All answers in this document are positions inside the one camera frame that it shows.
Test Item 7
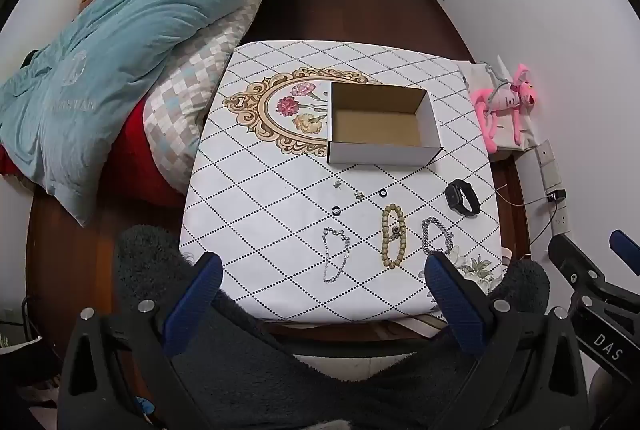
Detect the pink plush toy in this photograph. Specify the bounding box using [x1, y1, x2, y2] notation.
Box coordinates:
[469, 63, 536, 154]

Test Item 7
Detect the thin silver chain bracelet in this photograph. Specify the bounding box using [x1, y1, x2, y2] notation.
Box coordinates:
[321, 227, 351, 283]

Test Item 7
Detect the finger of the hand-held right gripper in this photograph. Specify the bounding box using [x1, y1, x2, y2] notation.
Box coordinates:
[548, 234, 608, 293]
[608, 230, 640, 276]

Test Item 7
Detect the thin cable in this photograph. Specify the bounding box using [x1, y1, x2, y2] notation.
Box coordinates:
[492, 182, 558, 256]

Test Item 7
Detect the red blanket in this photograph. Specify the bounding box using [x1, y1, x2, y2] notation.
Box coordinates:
[0, 97, 187, 211]

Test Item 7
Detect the cardboard box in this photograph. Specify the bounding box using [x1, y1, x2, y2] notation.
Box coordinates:
[327, 81, 443, 167]

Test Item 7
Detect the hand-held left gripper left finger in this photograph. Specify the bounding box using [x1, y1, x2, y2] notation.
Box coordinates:
[57, 251, 224, 430]

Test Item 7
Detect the white wall socket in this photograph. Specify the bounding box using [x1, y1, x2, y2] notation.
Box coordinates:
[535, 140, 563, 188]
[552, 205, 571, 236]

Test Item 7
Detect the black smartwatch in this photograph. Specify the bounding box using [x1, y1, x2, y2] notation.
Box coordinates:
[444, 178, 482, 216]

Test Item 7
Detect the thick silver chain bracelet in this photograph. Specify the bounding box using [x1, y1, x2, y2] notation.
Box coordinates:
[421, 217, 455, 257]

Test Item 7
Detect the wooden bead bracelet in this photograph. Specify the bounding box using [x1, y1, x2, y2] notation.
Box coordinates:
[380, 204, 407, 269]

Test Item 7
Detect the white paper bag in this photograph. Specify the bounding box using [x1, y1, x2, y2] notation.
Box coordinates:
[457, 54, 543, 151]

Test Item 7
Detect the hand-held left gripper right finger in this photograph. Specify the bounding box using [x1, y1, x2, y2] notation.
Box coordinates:
[424, 251, 591, 430]

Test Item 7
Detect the checkered bed sheet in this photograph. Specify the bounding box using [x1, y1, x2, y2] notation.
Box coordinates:
[142, 0, 271, 196]

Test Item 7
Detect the light blue duvet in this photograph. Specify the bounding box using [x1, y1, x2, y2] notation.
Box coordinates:
[0, 0, 307, 227]

